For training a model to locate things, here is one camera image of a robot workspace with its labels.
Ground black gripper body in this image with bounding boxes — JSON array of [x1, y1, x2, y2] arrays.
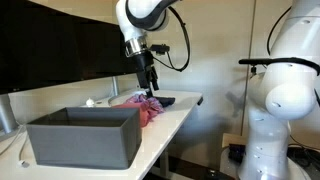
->
[[133, 50, 156, 90]]

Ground pink blue floral cloth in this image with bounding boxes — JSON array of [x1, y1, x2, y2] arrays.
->
[[125, 93, 165, 121]]

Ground grey rectangular box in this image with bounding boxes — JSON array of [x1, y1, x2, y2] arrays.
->
[[25, 106, 143, 170]]

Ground cardboard box on floor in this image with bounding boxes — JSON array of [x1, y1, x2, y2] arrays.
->
[[221, 132, 248, 151]]

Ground black box on floor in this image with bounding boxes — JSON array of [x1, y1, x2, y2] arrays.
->
[[228, 143, 248, 164]]

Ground dark navy folded cloth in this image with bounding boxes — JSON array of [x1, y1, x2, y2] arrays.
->
[[154, 95, 177, 108]]

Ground silver monitor stand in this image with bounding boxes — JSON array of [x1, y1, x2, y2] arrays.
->
[[0, 94, 20, 135], [108, 75, 143, 107]]

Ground black flat monitor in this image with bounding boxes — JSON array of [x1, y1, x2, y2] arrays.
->
[[0, 0, 85, 96], [81, 14, 142, 82]]

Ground white desk leg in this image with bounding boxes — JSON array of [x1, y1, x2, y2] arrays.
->
[[159, 151, 170, 178]]

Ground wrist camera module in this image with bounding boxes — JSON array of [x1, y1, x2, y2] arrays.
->
[[149, 44, 171, 55]]

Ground black cable strap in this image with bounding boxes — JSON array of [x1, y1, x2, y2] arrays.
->
[[238, 57, 320, 76]]

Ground white cable with plug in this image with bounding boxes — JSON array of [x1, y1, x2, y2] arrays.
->
[[0, 124, 31, 168]]

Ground black floor cables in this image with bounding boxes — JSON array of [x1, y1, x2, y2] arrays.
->
[[288, 134, 320, 169]]

